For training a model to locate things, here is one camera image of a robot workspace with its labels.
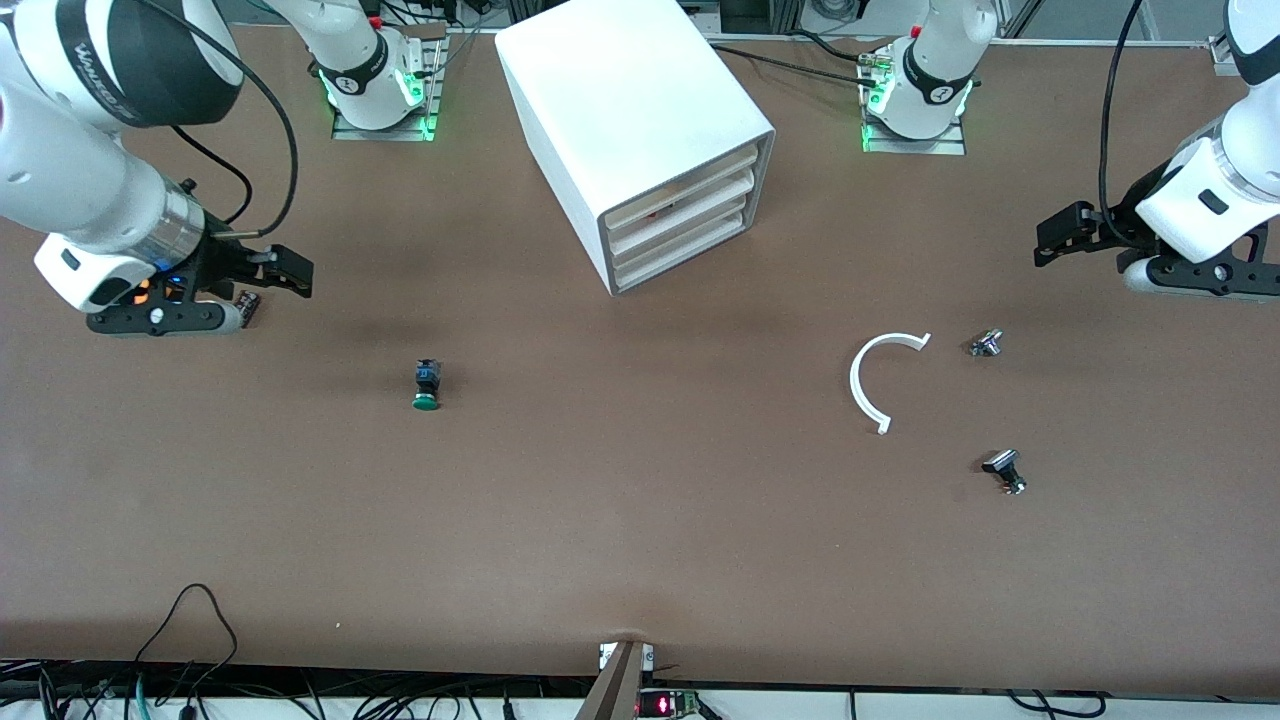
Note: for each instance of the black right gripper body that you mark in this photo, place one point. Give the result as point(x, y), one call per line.
point(222, 263)

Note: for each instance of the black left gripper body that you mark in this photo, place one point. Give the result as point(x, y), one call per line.
point(1122, 223)

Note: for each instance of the green mushroom push button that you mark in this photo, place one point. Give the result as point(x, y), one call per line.
point(427, 400)

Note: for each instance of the white plastic drawer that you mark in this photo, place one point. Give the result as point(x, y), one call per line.
point(700, 188)
point(700, 241)
point(700, 214)

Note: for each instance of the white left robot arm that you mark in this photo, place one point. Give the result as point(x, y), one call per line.
point(1200, 190)

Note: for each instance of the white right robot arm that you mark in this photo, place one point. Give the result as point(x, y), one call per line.
point(80, 190)

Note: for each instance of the black square push button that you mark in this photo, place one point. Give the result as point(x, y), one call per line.
point(1002, 464)

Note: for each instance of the white drawer cabinet housing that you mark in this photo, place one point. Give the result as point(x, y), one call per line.
point(620, 90)

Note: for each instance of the small black electronic component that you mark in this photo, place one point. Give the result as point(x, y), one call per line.
point(250, 308)

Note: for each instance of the orange box with black end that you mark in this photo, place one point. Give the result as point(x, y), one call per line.
point(140, 292)

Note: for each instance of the white plastic arc piece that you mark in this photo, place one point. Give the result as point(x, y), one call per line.
point(853, 383)

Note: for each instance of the circuit board with red display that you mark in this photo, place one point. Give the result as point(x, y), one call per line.
point(665, 705)

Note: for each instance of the small silver knob switch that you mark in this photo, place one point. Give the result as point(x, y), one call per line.
point(986, 344)

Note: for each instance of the aluminium arm base plate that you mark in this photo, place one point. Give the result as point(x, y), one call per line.
point(945, 146)
point(352, 130)

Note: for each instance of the silver corner bracket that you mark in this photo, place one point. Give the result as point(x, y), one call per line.
point(1217, 55)

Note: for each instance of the brown wedge-shaped post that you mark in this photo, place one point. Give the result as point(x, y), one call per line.
point(612, 690)

